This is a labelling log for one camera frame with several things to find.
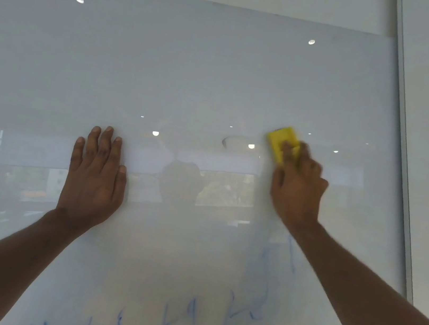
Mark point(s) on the person's left hand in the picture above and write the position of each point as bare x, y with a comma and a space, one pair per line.
90, 186

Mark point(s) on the person's right hand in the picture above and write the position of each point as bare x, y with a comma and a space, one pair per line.
298, 193

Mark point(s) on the person's right thumb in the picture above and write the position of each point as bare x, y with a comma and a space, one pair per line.
277, 181

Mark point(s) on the person's left middle finger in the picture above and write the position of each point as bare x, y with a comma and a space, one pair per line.
104, 146

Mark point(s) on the person's left little finger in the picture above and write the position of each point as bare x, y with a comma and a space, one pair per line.
77, 154

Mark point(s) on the person's left thumb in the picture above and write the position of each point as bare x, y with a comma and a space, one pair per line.
120, 184

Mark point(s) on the yellow sponge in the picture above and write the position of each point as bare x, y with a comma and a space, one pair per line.
282, 140

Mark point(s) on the person's right forearm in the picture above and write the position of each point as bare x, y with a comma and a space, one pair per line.
369, 312

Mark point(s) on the glass whiteboard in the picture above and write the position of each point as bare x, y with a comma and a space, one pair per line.
188, 124

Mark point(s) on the silver metal frame strip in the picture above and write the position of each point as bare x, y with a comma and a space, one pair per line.
403, 148

